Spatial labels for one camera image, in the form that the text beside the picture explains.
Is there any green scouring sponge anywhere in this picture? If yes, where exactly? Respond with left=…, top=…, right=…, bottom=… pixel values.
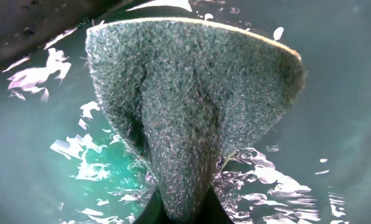
left=85, top=17, right=306, bottom=223

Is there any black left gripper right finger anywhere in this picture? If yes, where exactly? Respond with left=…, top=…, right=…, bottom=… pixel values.
left=200, top=187, right=233, bottom=224

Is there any black water tray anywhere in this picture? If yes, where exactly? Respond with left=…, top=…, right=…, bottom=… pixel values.
left=0, top=1, right=371, bottom=223

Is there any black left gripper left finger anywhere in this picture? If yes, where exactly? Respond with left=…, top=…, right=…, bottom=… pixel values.
left=133, top=189, right=166, bottom=224

